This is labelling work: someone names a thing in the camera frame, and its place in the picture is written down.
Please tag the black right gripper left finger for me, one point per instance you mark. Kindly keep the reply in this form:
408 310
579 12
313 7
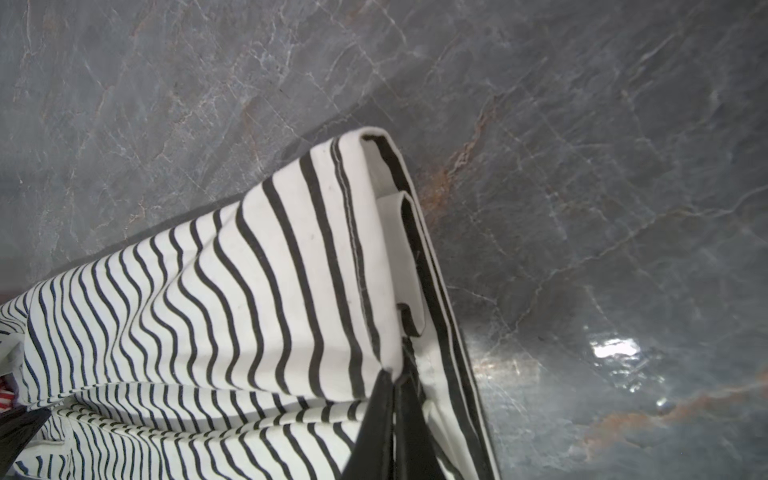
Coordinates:
372 454

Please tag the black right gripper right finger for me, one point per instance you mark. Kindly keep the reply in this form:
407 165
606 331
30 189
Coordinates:
414 454

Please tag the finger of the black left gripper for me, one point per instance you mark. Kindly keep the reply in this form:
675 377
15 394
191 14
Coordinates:
19 425

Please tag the red white striped tank top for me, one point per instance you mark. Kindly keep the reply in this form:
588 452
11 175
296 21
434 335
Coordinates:
7 394

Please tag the black white striped tank top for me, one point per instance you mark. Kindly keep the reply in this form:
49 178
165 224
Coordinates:
245 343

